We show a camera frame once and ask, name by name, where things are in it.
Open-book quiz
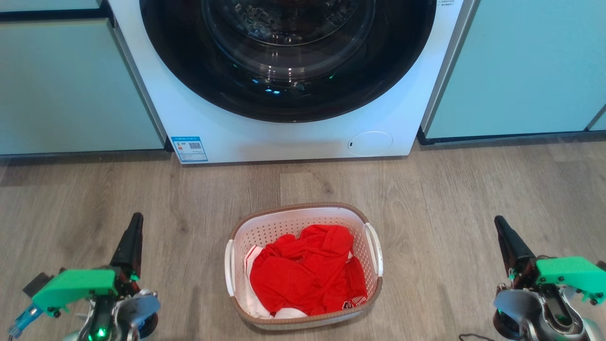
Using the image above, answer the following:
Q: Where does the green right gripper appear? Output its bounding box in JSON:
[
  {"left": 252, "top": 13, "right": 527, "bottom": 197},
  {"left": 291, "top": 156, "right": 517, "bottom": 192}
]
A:
[{"left": 494, "top": 215, "right": 606, "bottom": 305}]

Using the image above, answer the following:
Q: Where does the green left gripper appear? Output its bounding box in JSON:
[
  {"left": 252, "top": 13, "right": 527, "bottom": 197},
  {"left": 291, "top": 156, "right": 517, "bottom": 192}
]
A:
[{"left": 31, "top": 213, "right": 144, "bottom": 317}]

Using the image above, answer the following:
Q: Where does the white brown-rimmed laundry basket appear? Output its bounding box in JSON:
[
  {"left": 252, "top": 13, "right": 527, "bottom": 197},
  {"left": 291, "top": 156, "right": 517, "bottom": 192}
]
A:
[{"left": 224, "top": 203, "right": 384, "bottom": 331}]

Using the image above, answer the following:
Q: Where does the blue energy label sticker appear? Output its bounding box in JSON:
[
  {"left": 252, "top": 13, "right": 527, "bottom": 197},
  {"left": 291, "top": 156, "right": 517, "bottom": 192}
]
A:
[{"left": 170, "top": 136, "right": 208, "bottom": 163}]

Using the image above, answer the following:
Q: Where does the large pale green cabinet door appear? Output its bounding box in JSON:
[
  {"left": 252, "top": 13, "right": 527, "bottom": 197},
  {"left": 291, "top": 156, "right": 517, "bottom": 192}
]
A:
[
  {"left": 420, "top": 0, "right": 606, "bottom": 141},
  {"left": 0, "top": 18, "right": 165, "bottom": 155}
]

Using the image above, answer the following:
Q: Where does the red mesh jersey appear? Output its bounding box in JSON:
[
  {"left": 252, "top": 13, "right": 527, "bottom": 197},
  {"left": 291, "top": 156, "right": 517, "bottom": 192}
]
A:
[{"left": 250, "top": 224, "right": 368, "bottom": 317}]

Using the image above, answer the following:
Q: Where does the round white filter cover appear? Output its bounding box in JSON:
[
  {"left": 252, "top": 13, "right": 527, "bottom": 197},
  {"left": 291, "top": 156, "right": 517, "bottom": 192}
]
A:
[{"left": 347, "top": 131, "right": 394, "bottom": 157}]

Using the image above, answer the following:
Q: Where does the black round washer door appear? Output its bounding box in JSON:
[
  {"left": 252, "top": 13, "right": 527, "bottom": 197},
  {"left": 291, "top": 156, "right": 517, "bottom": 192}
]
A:
[{"left": 139, "top": 0, "right": 437, "bottom": 124}]

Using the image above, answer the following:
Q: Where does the white front-load washing machine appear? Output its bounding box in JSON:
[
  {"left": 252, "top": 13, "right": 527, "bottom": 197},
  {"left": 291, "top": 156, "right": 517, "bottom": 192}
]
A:
[{"left": 108, "top": 0, "right": 476, "bottom": 165}]

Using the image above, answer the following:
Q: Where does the narrow pale green cabinet drawer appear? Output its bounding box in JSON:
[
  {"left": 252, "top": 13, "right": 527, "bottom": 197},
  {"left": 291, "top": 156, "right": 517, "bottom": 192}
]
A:
[{"left": 0, "top": 0, "right": 103, "bottom": 12}]

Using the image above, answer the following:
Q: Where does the blue left cable connector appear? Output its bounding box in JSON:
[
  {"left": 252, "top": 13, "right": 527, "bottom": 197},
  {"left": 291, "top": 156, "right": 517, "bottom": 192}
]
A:
[{"left": 7, "top": 303, "right": 44, "bottom": 338}]

